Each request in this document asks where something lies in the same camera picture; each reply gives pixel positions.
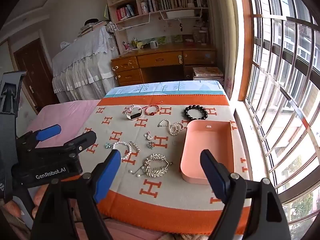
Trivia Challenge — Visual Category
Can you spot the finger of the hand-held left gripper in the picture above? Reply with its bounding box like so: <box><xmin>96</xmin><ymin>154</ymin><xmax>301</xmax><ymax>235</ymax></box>
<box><xmin>15</xmin><ymin>124</ymin><xmax>62</xmax><ymax>153</ymax></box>
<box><xmin>31</xmin><ymin>131</ymin><xmax>97</xmax><ymax>159</ymax></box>

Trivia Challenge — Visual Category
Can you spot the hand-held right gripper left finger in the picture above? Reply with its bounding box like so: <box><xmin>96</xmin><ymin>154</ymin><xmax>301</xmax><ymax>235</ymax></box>
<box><xmin>30</xmin><ymin>149</ymin><xmax>122</xmax><ymax>240</ymax></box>

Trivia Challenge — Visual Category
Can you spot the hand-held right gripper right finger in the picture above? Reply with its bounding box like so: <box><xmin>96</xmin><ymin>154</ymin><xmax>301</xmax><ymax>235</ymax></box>
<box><xmin>200</xmin><ymin>149</ymin><xmax>292</xmax><ymax>240</ymax></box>

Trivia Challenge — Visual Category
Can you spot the pearl bracelet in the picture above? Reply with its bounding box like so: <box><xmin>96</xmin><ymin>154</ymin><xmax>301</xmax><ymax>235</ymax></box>
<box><xmin>112</xmin><ymin>141</ymin><xmax>133</xmax><ymax>162</ymax></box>

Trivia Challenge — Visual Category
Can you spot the pink plastic tray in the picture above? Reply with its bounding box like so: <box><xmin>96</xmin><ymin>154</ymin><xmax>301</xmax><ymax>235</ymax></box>
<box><xmin>180</xmin><ymin>119</ymin><xmax>235</xmax><ymax>185</ymax></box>

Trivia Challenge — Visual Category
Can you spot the rhinestone hair comb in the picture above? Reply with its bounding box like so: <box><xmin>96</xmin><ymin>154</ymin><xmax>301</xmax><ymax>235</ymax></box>
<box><xmin>142</xmin><ymin>153</ymin><xmax>173</xmax><ymax>178</ymax></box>

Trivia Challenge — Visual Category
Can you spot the white wristwatch with bow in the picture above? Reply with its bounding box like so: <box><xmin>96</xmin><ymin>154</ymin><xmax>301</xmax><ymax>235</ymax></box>
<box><xmin>124</xmin><ymin>104</ymin><xmax>143</xmax><ymax>120</ymax></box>

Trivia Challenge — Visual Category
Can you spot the long pearl necklace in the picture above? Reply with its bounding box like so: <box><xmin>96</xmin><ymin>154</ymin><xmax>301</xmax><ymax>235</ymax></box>
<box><xmin>158</xmin><ymin>119</ymin><xmax>187</xmax><ymax>137</ymax></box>

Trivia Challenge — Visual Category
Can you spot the black bead bracelet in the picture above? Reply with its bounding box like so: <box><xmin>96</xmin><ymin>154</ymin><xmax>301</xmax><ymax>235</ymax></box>
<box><xmin>184</xmin><ymin>104</ymin><xmax>209</xmax><ymax>121</ymax></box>

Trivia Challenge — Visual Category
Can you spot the red string bracelet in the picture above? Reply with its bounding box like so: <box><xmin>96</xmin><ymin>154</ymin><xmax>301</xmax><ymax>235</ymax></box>
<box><xmin>144</xmin><ymin>100</ymin><xmax>164</xmax><ymax>117</ymax></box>

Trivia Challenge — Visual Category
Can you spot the person's left hand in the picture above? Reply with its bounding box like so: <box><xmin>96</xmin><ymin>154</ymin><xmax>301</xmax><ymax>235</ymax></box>
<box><xmin>32</xmin><ymin>184</ymin><xmax>52</xmax><ymax>219</ymax></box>

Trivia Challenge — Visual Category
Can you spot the pink bedsheet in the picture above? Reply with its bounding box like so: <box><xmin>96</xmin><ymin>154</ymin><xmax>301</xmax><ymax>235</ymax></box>
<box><xmin>24</xmin><ymin>99</ymin><xmax>102</xmax><ymax>140</ymax></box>

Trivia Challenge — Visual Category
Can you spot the orange letter-print blanket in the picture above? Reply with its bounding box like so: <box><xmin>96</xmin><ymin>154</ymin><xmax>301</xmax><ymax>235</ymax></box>
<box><xmin>75</xmin><ymin>94</ymin><xmax>252</xmax><ymax>235</ymax></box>

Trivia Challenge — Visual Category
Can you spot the brown wooden door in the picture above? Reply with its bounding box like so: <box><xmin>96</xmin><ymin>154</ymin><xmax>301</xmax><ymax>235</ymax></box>
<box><xmin>13</xmin><ymin>38</ymin><xmax>60</xmax><ymax>115</ymax></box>

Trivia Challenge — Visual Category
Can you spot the white cloth covered cabinet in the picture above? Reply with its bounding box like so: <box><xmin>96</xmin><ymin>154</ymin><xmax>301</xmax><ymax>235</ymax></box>
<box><xmin>52</xmin><ymin>25</ymin><xmax>120</xmax><ymax>103</ymax></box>

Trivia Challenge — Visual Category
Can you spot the blue tree-print sheet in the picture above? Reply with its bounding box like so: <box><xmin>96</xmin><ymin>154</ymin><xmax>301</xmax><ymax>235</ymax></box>
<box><xmin>104</xmin><ymin>80</ymin><xmax>227</xmax><ymax>98</ymax></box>

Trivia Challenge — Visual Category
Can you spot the stack of magazines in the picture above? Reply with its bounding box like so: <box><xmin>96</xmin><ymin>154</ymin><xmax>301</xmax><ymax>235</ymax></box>
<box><xmin>192</xmin><ymin>67</ymin><xmax>225</xmax><ymax>81</ymax></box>

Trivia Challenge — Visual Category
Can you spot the pile of books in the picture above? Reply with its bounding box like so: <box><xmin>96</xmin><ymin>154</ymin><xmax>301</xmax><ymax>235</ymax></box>
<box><xmin>77</xmin><ymin>21</ymin><xmax>108</xmax><ymax>38</ymax></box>

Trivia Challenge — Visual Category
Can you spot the wooden desk with drawers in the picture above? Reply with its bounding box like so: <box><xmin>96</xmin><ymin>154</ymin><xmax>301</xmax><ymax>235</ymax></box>
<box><xmin>111</xmin><ymin>42</ymin><xmax>217</xmax><ymax>87</ymax></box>

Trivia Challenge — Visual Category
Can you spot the row of red books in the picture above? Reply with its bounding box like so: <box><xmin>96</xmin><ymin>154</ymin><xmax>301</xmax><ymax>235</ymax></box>
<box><xmin>116</xmin><ymin>5</ymin><xmax>138</xmax><ymax>22</ymax></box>

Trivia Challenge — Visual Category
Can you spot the window with metal bars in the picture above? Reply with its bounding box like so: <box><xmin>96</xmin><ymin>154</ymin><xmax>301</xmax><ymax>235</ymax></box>
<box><xmin>237</xmin><ymin>0</ymin><xmax>320</xmax><ymax>240</ymax></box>

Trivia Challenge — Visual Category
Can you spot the glass jar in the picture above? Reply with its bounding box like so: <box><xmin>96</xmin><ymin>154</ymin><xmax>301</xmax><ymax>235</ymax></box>
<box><xmin>192</xmin><ymin>29</ymin><xmax>208</xmax><ymax>44</ymax></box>

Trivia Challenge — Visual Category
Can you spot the white oblong box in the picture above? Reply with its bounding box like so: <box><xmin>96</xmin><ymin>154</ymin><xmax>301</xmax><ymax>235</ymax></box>
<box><xmin>166</xmin><ymin>9</ymin><xmax>195</xmax><ymax>18</ymax></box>

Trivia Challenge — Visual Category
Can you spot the row of shelf books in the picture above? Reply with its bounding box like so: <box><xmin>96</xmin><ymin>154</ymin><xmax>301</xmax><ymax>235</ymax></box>
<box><xmin>140</xmin><ymin>0</ymin><xmax>208</xmax><ymax>13</ymax></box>

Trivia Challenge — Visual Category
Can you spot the empty white wire basket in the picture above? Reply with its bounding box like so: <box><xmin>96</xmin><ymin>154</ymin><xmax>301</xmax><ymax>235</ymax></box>
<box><xmin>114</xmin><ymin>12</ymin><xmax>152</xmax><ymax>32</ymax></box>

